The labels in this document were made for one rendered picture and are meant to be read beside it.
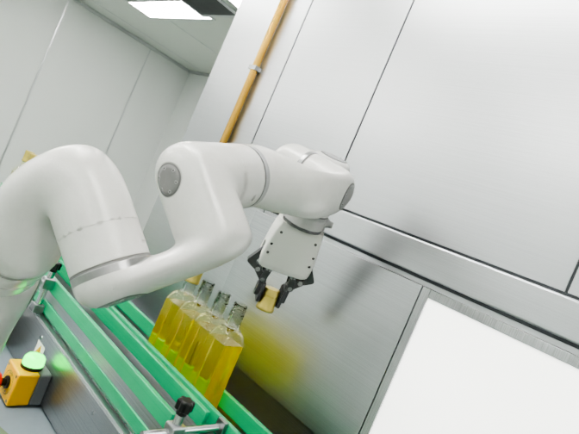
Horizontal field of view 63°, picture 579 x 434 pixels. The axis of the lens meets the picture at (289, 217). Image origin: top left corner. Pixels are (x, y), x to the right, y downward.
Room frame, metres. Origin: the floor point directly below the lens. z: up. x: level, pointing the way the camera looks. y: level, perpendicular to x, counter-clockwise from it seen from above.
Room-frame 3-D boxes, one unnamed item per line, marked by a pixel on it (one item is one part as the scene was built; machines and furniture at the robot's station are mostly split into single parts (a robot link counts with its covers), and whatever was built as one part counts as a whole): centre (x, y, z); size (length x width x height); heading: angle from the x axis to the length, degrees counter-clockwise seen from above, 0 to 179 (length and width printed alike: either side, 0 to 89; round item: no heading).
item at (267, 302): (0.90, -0.02, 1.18); 0.04 x 0.04 x 0.04
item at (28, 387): (1.00, 0.38, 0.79); 0.07 x 0.07 x 0.07; 48
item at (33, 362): (1.00, 0.38, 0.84); 0.05 x 0.05 x 0.03
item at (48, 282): (1.12, 0.49, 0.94); 0.07 x 0.04 x 0.13; 138
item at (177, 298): (1.04, 0.14, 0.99); 0.06 x 0.06 x 0.21; 49
